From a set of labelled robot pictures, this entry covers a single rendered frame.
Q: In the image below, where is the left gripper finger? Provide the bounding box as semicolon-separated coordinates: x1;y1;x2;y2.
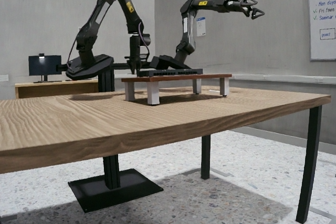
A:
251;8;265;20
241;0;258;7

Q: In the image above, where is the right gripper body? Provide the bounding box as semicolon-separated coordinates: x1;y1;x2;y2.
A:
124;46;148;61

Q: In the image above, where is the dark grey network switch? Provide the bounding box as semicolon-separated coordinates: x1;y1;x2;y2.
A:
136;69;203;77

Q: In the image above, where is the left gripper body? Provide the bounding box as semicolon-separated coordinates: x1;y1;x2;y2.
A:
234;0;255;17

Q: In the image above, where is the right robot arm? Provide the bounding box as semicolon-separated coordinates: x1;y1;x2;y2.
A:
68;0;151;75

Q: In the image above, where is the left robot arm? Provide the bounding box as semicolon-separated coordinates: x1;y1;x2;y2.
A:
163;0;240;63

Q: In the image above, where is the brown wooden stand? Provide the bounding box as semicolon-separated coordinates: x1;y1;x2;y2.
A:
121;74;232;105

